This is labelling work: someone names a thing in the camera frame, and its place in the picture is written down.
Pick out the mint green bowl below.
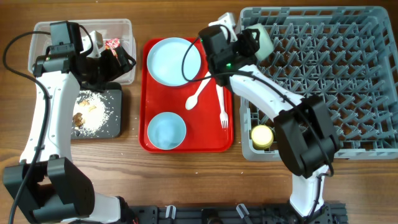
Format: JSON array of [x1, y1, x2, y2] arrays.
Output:
[[247, 24, 274, 62]]

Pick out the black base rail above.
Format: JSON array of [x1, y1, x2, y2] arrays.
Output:
[[124, 203, 348, 224]]

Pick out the white plastic spoon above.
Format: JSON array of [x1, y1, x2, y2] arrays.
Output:
[[185, 72, 211, 110]]

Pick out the light blue bowl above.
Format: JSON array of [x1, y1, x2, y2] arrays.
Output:
[[147, 112, 187, 151]]

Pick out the clear plastic bin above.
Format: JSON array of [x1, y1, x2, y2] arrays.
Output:
[[27, 19, 137, 85]]

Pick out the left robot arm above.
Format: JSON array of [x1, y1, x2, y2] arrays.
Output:
[[3, 44, 138, 223]]

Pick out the light blue plate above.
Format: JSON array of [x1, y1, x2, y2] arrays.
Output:
[[147, 37, 201, 86]]

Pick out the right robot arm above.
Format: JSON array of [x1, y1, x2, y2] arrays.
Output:
[[198, 24, 340, 223]]

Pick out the black waste tray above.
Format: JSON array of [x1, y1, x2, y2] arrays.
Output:
[[70, 82, 123, 140]]

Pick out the white plastic fork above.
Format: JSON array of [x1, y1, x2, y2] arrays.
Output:
[[216, 85, 229, 129]]

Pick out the red serving tray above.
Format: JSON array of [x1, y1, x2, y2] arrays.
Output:
[[138, 39, 234, 153]]

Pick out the grey dishwasher rack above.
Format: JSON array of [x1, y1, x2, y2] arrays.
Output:
[[237, 6, 397, 160]]

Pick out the yellow plastic cup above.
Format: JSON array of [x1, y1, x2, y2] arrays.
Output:
[[251, 125, 274, 150]]

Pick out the rice and food scraps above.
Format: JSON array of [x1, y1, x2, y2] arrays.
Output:
[[72, 90, 118, 137]]

